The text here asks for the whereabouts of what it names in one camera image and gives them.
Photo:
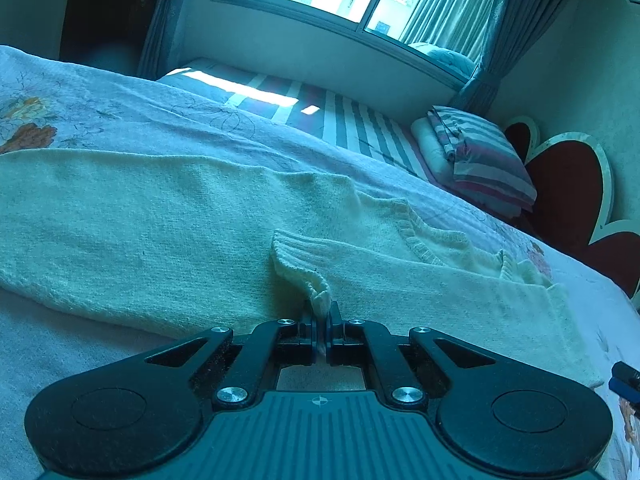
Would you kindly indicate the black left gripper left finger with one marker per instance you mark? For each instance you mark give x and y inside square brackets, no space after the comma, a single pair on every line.
[133,415]

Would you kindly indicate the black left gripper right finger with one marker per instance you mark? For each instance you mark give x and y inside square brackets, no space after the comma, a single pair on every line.
[498,415]

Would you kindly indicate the right blue curtain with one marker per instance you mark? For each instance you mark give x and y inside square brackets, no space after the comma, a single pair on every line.
[513,27]

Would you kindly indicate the striped folded quilt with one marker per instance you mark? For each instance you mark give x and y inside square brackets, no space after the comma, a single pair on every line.
[484,164]

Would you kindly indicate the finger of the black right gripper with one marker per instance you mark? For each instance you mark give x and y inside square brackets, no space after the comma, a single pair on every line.
[625,382]

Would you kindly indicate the red heart-shaped headboard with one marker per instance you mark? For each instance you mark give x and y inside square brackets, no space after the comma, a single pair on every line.
[575,199]

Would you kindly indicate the cream knitted sweater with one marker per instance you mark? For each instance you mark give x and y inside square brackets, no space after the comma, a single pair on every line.
[103,252]

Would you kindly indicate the blue curtain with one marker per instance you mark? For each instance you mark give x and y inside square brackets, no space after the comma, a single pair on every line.
[513,27]
[159,37]

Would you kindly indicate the white pillow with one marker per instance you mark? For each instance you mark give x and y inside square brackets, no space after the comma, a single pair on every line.
[435,159]

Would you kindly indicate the striped bed sheet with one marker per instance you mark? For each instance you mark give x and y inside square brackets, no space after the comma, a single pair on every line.
[329,116]

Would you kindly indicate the dark doorway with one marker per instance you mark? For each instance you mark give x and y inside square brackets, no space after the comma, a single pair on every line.
[106,34]

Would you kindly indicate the bedding on window sill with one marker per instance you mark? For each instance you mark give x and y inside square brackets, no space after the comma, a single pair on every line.
[456,63]

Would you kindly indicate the white floral blanket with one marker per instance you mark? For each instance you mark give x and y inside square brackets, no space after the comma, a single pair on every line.
[97,110]

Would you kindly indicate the left blue curtain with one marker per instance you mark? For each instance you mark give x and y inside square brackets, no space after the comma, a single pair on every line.
[159,37]

